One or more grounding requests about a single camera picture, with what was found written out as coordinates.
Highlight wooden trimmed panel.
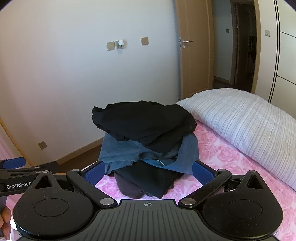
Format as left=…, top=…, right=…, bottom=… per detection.
left=0, top=116, right=31, bottom=163

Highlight wooden door frame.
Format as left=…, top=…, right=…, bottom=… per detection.
left=252, top=0, right=262, bottom=94

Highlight blue t-shirt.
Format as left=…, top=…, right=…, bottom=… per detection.
left=98, top=133, right=181, bottom=177

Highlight dark grey garment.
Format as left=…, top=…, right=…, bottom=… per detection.
left=113, top=160, right=183, bottom=200

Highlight pink rose blanket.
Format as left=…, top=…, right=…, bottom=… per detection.
left=0, top=120, right=296, bottom=241

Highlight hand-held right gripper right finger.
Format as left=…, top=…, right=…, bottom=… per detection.
left=179, top=160, right=270, bottom=207

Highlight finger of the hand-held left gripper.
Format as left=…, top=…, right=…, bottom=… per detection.
left=0, top=161, right=59, bottom=179
left=0, top=157, right=26, bottom=170

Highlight dark wooden door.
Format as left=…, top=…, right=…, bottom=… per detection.
left=231, top=2, right=258, bottom=87

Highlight white wardrobe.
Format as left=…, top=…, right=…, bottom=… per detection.
left=268, top=0, right=296, bottom=116

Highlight beige wooden door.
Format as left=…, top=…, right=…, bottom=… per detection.
left=174, top=0, right=214, bottom=100

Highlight wooden baseboard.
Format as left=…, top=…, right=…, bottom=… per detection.
left=55, top=136, right=105, bottom=165

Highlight blue denim garment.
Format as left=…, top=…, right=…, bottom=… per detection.
left=142, top=134, right=200, bottom=175

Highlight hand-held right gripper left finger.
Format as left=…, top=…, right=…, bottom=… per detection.
left=27, top=161, right=118, bottom=208

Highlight person's left hand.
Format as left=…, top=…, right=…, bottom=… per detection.
left=0, top=206, right=12, bottom=240

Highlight black pants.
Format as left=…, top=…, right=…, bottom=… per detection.
left=92, top=101, right=197, bottom=142

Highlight striped white quilt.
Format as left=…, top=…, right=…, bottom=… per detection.
left=177, top=88, right=296, bottom=189

